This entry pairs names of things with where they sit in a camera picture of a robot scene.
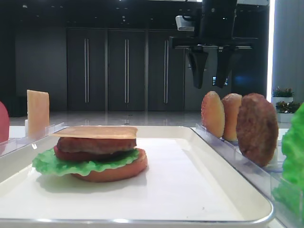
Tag upright red tomato slice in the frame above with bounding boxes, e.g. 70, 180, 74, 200
0, 102, 10, 143

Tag bottom bun on tray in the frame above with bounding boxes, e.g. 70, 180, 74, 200
72, 149, 148, 182

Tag white metal tray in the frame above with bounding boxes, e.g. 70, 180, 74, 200
0, 126, 274, 228

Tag upright brown meat patty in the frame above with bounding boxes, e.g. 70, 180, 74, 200
236, 93, 278, 167

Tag sesame top bun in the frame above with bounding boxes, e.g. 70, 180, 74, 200
201, 91, 225, 138

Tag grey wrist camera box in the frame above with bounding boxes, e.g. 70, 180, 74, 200
175, 15, 201, 32

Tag potted flowers planter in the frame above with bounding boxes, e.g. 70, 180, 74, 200
272, 87, 301, 123

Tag clear right food rack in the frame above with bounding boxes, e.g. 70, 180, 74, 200
195, 124, 304, 228

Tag tomato slice on burger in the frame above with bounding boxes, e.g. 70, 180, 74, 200
53, 146, 135, 162

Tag cheese slice on burger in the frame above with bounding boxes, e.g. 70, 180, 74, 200
52, 126, 138, 139

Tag clear left food rack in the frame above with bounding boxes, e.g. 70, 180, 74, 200
0, 120, 66, 156

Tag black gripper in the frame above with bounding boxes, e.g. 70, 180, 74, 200
169, 0, 258, 89

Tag upright green lettuce leaf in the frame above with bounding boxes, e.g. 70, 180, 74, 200
273, 104, 304, 221

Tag dark cabinet doors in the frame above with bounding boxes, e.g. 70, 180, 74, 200
67, 28, 185, 111

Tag meat patty on burger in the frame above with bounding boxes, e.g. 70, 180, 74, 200
57, 137, 137, 154

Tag upright bun right rack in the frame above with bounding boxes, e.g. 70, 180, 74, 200
221, 93, 242, 141

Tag clear food rack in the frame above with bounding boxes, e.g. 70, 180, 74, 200
0, 120, 66, 156
195, 124, 304, 228

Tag green lettuce on burger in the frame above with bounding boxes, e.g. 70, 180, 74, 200
32, 149, 139, 176

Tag upright orange cheese slice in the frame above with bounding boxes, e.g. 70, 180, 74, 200
27, 90, 49, 136

